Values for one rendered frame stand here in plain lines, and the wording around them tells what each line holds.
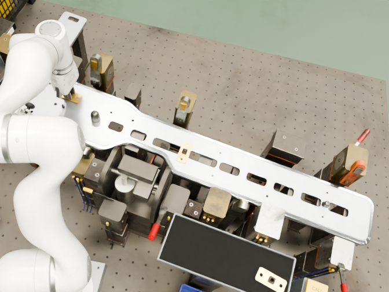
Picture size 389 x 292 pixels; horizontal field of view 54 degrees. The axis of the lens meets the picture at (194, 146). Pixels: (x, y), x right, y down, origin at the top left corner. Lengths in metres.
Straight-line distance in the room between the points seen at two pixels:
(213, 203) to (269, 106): 0.81
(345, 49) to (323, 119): 1.45
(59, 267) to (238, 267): 0.47
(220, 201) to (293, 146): 0.37
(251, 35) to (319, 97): 1.24
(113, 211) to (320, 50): 2.43
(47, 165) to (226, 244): 0.54
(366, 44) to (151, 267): 2.61
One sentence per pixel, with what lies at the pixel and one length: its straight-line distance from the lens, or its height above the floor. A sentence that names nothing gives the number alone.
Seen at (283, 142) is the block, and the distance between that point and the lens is 1.42.
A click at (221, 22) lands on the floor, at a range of 3.14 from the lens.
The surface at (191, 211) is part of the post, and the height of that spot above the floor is 1.10.
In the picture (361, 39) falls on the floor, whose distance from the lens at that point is 3.50.
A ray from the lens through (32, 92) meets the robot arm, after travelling 0.84.
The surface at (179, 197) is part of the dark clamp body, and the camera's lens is 1.20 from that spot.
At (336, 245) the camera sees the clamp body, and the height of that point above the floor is 1.06.
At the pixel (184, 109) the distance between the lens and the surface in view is 1.35.
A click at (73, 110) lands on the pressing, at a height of 1.00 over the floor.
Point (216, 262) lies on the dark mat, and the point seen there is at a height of 1.16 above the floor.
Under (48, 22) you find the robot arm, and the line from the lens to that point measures 1.21.
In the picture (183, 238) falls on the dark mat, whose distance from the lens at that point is 1.09.
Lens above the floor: 2.22
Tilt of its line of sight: 63 degrees down
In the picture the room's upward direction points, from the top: 17 degrees clockwise
